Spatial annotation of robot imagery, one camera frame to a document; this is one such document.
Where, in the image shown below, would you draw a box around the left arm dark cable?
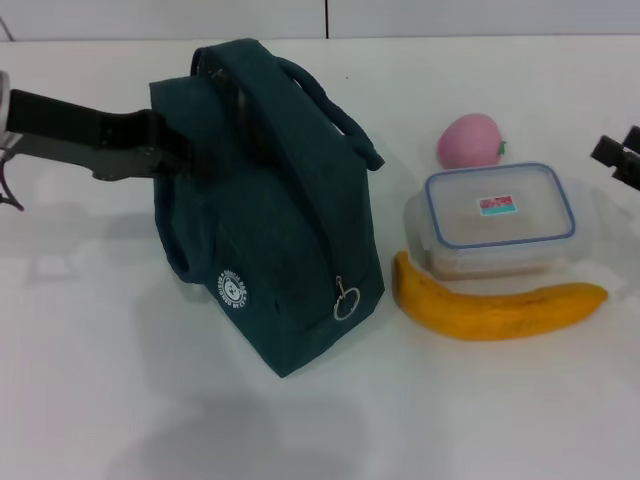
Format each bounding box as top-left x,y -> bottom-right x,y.
0,146 -> 26,213

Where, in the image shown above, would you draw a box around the yellow banana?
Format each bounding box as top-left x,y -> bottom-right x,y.
392,251 -> 610,343

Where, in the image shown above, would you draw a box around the clear blue-rimmed food container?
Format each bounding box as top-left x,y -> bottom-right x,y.
405,160 -> 577,281

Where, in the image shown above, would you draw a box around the pink peach toy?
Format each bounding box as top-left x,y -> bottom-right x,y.
437,113 -> 509,170

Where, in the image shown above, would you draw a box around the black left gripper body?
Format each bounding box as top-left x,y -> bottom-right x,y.
8,88 -> 167,182

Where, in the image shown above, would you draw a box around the dark teal lunch bag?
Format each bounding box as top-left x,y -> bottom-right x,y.
148,42 -> 387,380

